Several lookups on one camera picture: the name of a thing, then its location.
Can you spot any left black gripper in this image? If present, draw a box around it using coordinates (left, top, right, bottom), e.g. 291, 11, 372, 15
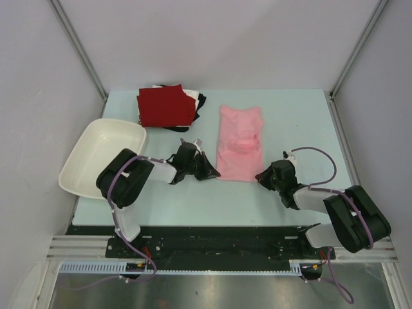
184, 152, 220, 182

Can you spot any pink t shirt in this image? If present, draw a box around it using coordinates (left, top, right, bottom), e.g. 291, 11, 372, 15
216, 105, 264, 182

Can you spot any white plastic bin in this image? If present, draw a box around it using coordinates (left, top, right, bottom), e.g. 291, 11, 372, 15
58, 118, 147, 200

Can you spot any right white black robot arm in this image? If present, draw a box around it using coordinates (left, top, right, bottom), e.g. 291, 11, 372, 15
256, 160, 391, 258

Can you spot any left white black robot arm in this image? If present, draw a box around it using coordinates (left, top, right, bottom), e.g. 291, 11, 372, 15
96, 139, 221, 258

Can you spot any folded red t shirt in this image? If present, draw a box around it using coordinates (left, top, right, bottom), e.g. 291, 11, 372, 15
136, 84, 196, 127

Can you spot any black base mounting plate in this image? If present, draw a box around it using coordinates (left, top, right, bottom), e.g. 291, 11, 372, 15
67, 225, 335, 272

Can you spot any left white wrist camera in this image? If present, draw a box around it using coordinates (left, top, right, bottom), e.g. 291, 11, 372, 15
193, 138, 202, 153

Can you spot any white slotted cable duct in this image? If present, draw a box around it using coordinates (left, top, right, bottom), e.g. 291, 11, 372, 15
59, 259, 303, 276

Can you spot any right aluminium side rail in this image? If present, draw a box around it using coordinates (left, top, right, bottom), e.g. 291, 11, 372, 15
324, 91, 398, 263

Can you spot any aluminium front rail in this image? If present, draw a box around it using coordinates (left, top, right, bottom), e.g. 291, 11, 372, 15
46, 235, 110, 261

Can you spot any right aluminium frame post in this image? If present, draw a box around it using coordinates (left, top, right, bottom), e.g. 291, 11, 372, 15
329, 0, 392, 100

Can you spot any aluminium frame post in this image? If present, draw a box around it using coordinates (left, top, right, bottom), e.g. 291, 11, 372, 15
47, 0, 108, 102
329, 0, 392, 100

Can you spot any left aluminium frame post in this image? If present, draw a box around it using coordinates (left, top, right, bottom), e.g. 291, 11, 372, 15
47, 0, 108, 102

